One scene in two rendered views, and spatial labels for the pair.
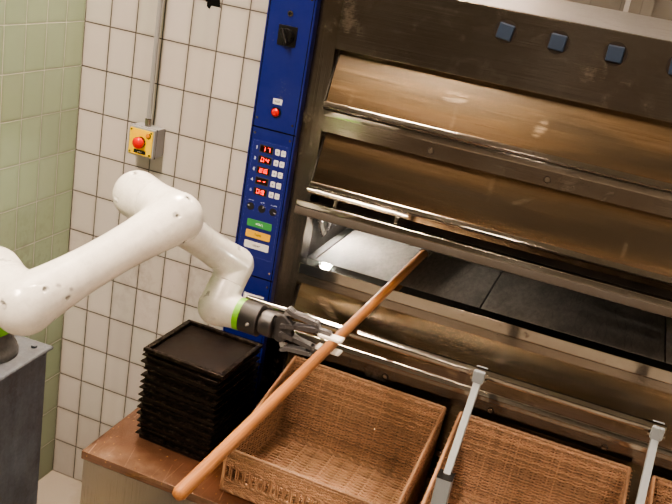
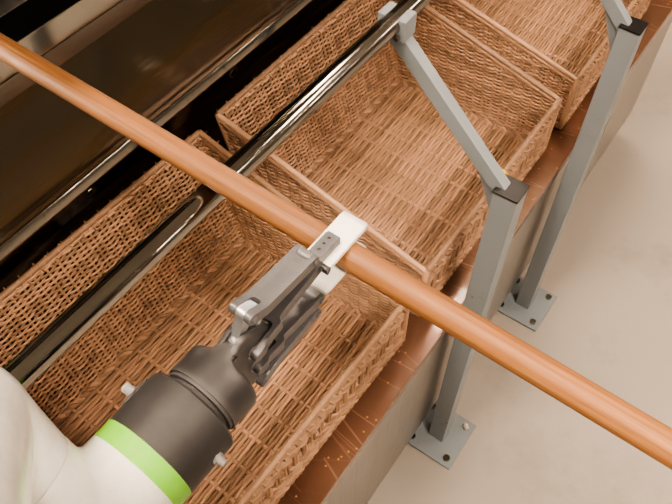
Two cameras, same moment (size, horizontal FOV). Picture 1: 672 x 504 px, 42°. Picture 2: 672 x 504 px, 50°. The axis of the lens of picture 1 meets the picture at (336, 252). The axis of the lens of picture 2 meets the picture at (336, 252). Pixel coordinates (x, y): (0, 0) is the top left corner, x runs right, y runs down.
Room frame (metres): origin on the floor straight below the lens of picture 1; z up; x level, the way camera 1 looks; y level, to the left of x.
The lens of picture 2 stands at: (2.03, 0.38, 1.78)
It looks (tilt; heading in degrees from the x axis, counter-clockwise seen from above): 54 degrees down; 289
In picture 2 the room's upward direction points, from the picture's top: straight up
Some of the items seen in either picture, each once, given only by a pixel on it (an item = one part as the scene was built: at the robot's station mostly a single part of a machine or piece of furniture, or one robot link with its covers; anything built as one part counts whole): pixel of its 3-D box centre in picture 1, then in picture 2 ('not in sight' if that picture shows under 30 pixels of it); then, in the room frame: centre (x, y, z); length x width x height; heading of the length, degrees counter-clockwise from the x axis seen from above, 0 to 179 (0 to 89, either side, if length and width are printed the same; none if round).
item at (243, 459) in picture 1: (336, 446); (201, 340); (2.43, -0.11, 0.72); 0.56 x 0.49 x 0.28; 72
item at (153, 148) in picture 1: (146, 140); not in sight; (2.90, 0.70, 1.46); 0.10 x 0.07 x 0.10; 73
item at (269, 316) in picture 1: (277, 326); (232, 366); (2.21, 0.12, 1.19); 0.09 x 0.07 x 0.08; 72
